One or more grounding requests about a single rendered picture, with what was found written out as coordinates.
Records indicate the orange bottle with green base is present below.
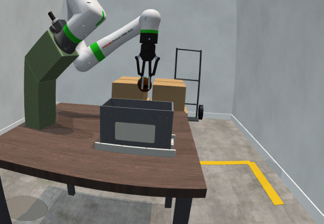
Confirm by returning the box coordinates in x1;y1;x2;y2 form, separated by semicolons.
138;77;152;92

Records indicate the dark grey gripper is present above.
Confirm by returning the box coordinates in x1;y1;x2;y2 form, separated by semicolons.
135;44;160;90

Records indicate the dark grey open-top crate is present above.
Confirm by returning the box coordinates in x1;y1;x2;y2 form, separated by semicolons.
100;98;174;149

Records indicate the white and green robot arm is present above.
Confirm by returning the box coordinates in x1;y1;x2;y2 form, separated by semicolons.
48;0;161;72

